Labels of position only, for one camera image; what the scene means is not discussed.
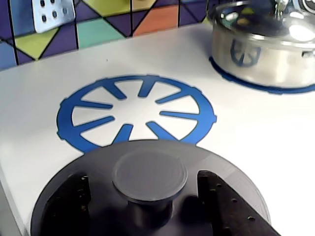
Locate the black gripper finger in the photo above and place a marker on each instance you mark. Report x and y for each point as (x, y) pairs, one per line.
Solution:
(226, 211)
(69, 211)

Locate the gray plastic lid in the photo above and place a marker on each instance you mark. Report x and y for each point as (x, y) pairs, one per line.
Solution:
(147, 172)

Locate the shiny steel pot lid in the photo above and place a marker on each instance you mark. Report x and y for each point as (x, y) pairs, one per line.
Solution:
(246, 19)

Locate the blue wooden toy kitchen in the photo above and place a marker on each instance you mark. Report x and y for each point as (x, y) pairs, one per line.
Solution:
(246, 135)

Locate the colourful tile backsplash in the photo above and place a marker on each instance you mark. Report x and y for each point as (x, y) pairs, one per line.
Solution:
(98, 32)

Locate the steel slotted spatula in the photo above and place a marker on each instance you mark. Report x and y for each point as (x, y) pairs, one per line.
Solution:
(49, 25)

